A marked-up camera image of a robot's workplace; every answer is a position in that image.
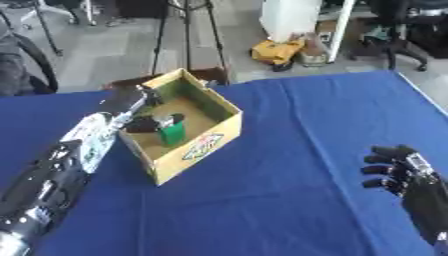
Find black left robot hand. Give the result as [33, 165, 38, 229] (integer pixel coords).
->
[99, 83, 188, 135]

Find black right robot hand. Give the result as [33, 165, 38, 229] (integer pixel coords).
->
[358, 144, 448, 248]

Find green block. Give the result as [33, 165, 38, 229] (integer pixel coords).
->
[154, 115, 189, 147]

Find tan cardboard box green inside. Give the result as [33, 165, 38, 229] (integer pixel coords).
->
[115, 68, 245, 187]

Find small brown cardboard box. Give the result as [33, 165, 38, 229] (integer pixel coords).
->
[297, 32, 333, 67]

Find brown wooden board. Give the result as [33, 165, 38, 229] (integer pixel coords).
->
[103, 67, 231, 90]

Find black tripod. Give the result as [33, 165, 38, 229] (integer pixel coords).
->
[148, 0, 231, 77]

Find thin black stand leg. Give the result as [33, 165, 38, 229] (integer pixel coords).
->
[33, 0, 65, 57]

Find yellow bag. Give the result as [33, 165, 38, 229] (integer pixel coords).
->
[248, 38, 308, 72]

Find black office chair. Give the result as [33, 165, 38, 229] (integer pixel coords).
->
[348, 0, 448, 72]

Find white panel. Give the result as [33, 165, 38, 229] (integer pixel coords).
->
[257, 0, 324, 44]

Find dark chair with curved frame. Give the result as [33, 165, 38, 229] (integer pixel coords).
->
[0, 9, 60, 98]

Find white post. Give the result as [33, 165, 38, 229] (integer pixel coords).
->
[325, 0, 359, 64]

